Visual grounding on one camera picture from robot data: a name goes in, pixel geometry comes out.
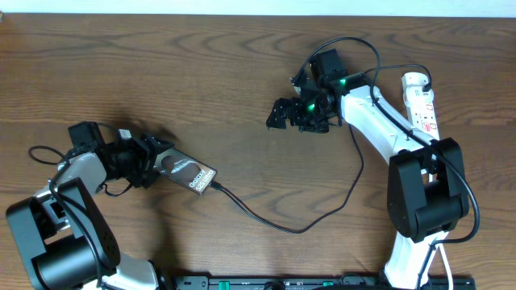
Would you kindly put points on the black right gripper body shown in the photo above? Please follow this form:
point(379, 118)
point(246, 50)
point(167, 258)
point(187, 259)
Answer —
point(310, 114)

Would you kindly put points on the black USB plug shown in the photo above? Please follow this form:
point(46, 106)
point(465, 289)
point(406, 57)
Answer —
point(427, 86)

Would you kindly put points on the Galaxy smartphone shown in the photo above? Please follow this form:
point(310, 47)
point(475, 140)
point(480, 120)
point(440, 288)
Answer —
point(185, 170)

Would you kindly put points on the white power strip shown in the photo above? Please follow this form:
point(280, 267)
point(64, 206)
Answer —
point(419, 103)

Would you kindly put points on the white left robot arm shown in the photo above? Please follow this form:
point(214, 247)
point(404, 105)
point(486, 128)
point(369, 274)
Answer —
point(61, 235)

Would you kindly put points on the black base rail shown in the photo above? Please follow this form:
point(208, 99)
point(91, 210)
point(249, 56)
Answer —
point(348, 281)

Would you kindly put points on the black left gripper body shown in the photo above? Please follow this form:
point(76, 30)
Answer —
point(132, 163)

